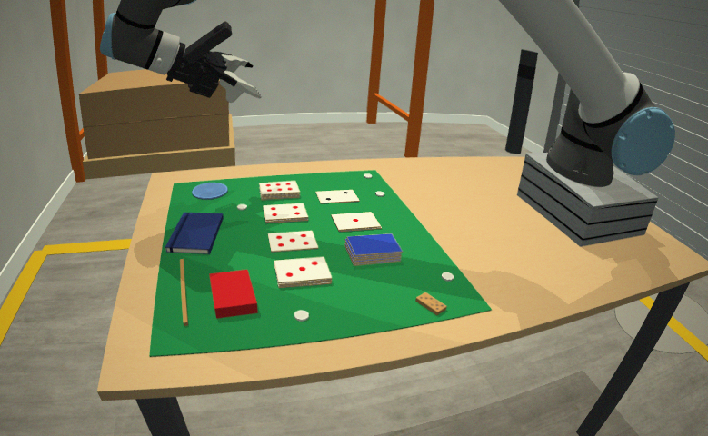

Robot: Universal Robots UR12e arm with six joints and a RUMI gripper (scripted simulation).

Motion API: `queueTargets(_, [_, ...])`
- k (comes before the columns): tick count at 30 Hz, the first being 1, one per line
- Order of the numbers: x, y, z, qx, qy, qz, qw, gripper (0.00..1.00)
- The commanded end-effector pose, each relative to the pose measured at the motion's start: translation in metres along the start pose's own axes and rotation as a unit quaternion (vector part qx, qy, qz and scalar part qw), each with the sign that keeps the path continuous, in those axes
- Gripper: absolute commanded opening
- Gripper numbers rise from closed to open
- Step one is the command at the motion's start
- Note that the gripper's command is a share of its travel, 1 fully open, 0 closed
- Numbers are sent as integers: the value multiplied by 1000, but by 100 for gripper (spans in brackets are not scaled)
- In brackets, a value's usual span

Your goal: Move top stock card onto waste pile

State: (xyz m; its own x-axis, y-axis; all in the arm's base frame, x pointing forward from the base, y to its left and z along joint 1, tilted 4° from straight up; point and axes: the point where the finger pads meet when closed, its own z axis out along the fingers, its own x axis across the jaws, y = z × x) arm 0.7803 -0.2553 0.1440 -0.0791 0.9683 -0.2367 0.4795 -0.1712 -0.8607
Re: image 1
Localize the dark blue notebook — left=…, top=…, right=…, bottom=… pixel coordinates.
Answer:
left=165, top=213, right=224, bottom=254

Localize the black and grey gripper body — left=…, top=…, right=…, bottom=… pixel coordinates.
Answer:
left=166, top=43, right=227, bottom=98

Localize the thin wooden stick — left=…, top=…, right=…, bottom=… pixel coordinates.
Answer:
left=180, top=259, right=188, bottom=326

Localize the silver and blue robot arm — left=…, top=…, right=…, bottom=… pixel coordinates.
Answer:
left=100, top=0, right=675, bottom=187

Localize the red rectangular block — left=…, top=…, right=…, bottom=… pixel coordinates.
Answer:
left=210, top=270, right=258, bottom=319

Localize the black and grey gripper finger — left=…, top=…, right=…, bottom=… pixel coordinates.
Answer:
left=208, top=65, right=262, bottom=103
left=215, top=52, right=253, bottom=73

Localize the blue flat disc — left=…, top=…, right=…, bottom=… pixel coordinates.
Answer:
left=192, top=183, right=228, bottom=200

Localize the green felt mat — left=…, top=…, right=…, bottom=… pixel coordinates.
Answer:
left=149, top=170, right=492, bottom=357

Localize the white playing card with black pips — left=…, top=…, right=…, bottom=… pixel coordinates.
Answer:
left=315, top=190, right=360, bottom=204

